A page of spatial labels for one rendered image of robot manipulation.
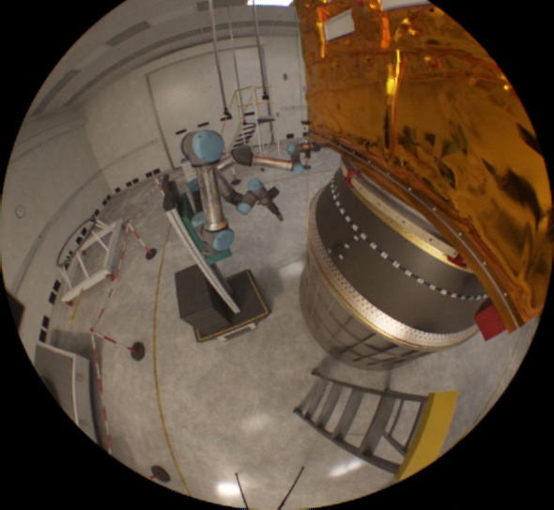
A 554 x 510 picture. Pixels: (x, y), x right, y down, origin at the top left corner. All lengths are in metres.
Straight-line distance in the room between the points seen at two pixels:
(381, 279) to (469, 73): 0.99
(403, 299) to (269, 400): 1.73
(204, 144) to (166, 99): 7.68
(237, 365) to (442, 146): 2.45
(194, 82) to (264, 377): 8.65
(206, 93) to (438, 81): 7.70
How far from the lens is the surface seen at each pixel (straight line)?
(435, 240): 0.87
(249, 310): 2.02
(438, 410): 0.90
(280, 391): 2.18
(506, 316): 0.86
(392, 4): 1.05
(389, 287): 1.01
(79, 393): 3.79
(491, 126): 0.69
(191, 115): 8.03
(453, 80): 0.77
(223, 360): 2.32
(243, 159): 1.18
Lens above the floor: 2.16
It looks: 44 degrees down
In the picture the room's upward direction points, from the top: 7 degrees counter-clockwise
